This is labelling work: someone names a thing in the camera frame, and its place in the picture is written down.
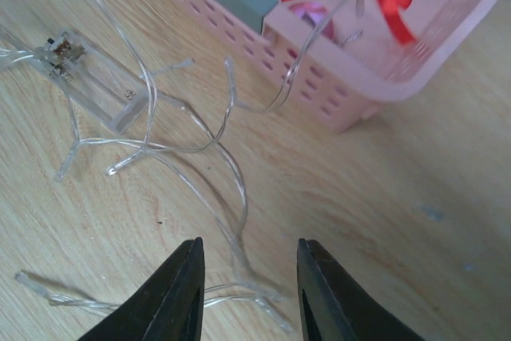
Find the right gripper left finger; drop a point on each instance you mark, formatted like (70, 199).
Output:
(168, 306)

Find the pink plastic basket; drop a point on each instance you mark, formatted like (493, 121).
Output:
(341, 67)

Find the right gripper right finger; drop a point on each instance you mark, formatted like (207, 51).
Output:
(333, 306)

